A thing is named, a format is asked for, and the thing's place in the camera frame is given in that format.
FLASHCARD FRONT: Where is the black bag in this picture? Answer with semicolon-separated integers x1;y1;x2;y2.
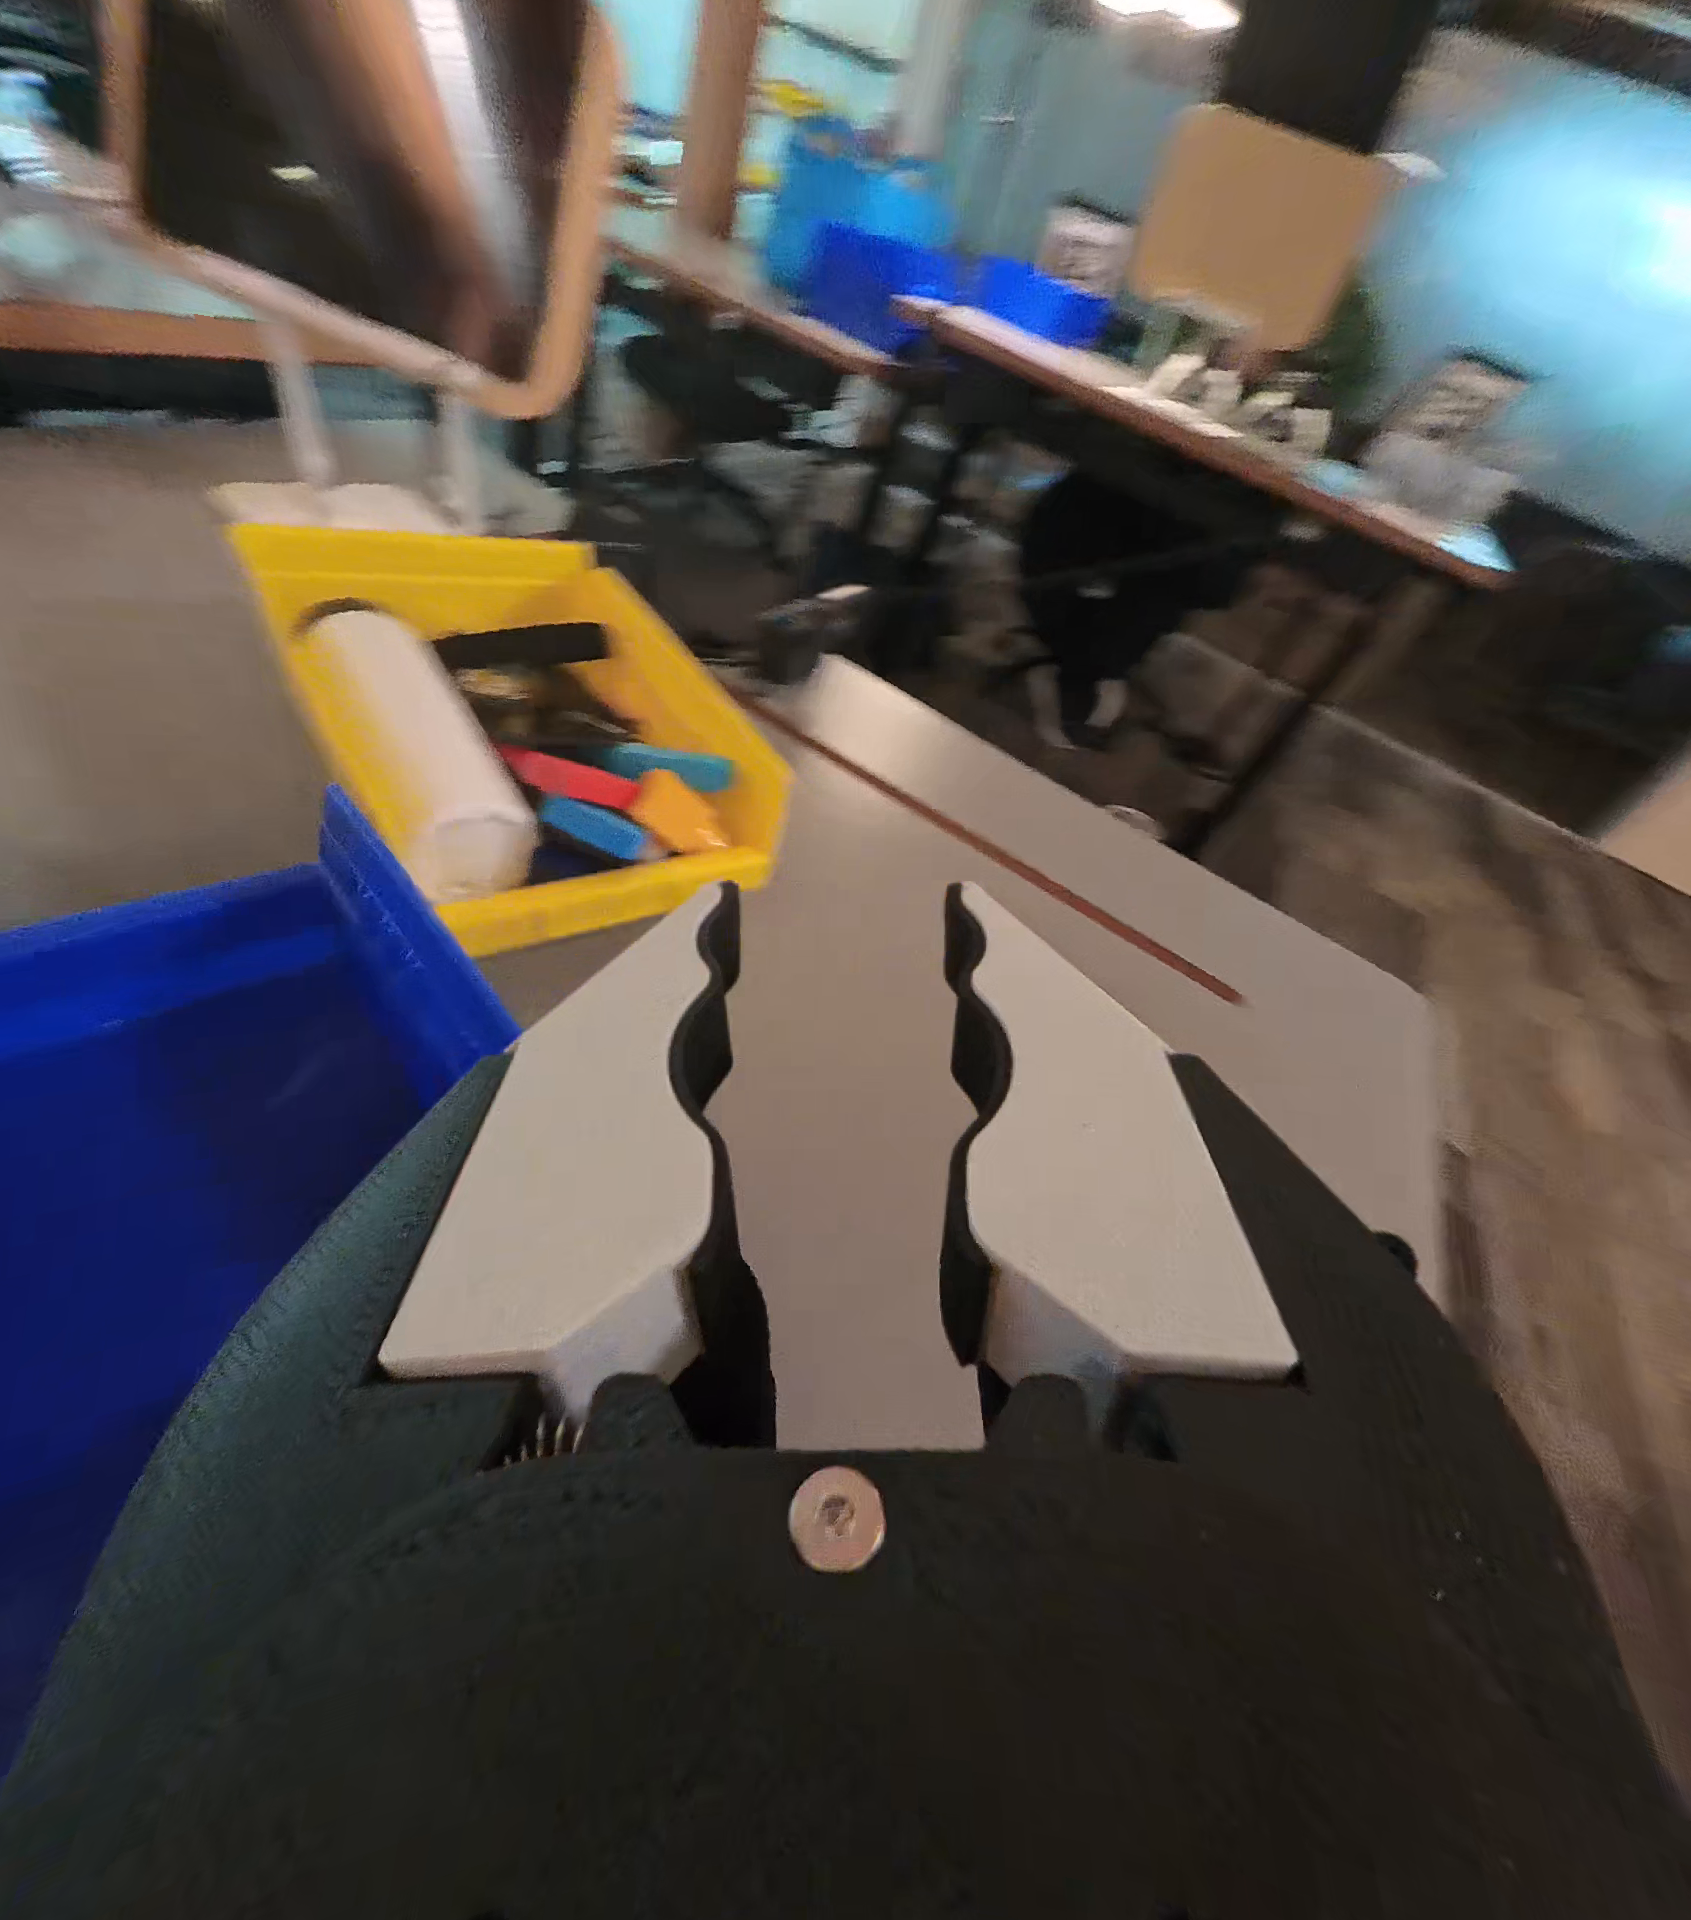
1016;472;1291;753

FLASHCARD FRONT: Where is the orange block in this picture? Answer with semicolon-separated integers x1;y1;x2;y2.
631;767;731;856

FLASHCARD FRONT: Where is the blue foam block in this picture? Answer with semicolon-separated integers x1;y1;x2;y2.
538;796;670;867
594;740;737;796

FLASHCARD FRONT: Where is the wooden framed chair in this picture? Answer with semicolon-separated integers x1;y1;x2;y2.
93;0;623;423

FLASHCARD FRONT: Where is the black charger case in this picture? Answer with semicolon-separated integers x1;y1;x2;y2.
760;590;877;686

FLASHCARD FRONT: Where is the blue plastic bin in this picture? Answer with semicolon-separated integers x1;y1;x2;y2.
0;783;527;1920

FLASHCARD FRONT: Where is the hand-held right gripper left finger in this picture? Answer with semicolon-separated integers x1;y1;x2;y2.
377;882;749;1423

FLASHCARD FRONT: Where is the wooden desk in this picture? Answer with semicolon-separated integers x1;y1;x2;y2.
889;291;1518;590

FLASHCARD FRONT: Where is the black foam strip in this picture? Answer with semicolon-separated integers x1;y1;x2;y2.
430;619;611;678

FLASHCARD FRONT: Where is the tan rounded panel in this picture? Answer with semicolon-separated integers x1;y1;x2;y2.
1126;103;1396;357

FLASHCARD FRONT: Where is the red foam block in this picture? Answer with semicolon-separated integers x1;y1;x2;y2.
498;742;638;812

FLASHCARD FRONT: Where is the yellow plastic bin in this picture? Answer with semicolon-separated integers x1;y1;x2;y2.
226;520;796;963

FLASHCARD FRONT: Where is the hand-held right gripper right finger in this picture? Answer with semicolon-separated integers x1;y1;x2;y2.
941;882;1301;1388

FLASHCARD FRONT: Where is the printed tag board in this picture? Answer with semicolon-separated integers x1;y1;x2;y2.
1393;353;1525;463

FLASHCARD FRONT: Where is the black pillar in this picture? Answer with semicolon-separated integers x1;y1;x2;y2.
1217;0;1441;155

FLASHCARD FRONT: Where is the white roll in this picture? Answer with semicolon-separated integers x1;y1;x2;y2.
290;598;541;903

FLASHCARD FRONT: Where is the blue storage bin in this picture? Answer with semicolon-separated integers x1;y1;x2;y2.
762;118;1118;357

